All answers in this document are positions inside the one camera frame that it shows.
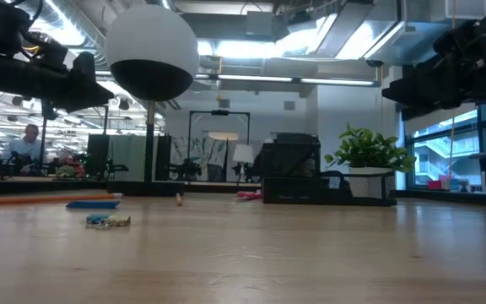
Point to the white globe table lamp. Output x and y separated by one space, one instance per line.
150 38

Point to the black background robot frame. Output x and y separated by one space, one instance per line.
219 112
43 143

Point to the ceiling light tube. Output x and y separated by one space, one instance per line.
336 81

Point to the gold binder clip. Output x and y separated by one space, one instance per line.
120 220

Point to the small red box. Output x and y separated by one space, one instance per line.
434 185

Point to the blue eraser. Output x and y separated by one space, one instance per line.
93 204

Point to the potted green plant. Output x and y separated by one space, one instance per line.
365 148

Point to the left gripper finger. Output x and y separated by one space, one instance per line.
80 86
106 96

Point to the black mesh desk organizer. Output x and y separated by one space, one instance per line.
331 194

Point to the orange pencil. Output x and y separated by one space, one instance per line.
36 198

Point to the natural wood pencil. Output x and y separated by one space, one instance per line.
179 199

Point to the blue binder clip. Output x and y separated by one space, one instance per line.
97 218

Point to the green office partition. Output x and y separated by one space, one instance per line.
131 156

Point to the person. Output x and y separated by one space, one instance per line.
25 145

